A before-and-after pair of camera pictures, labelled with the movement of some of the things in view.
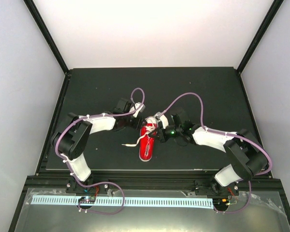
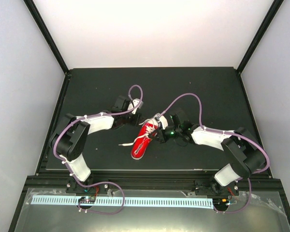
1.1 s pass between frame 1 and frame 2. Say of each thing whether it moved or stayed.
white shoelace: moved
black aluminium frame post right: stayed
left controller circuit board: stayed
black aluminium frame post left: stayed
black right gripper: stayed
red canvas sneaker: moved
